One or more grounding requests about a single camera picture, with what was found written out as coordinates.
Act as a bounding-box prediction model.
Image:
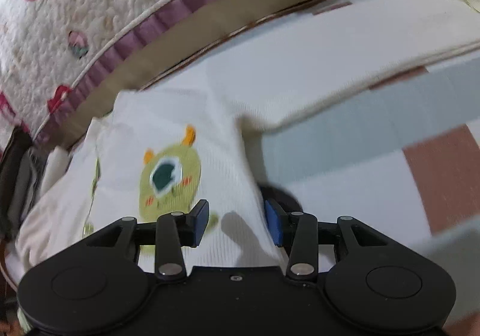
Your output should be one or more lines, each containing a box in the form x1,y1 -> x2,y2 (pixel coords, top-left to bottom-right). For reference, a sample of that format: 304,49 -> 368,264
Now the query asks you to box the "checkered play mat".
0,0 -> 480,292

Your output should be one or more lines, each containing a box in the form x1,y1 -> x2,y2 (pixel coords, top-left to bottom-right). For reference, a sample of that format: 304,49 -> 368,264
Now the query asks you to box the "cream zip-up hoodie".
14,0 -> 480,273

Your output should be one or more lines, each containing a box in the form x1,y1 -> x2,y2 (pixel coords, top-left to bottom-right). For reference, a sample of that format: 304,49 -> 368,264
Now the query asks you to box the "dark brown knit sweater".
0,126 -> 32,239

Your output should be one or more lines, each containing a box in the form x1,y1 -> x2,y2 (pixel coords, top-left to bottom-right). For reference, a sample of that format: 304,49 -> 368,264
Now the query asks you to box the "grey folded garment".
7,147 -> 47,230

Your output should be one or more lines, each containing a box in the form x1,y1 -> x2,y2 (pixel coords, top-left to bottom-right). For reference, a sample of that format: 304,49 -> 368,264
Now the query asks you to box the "white folded garment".
39,147 -> 71,197

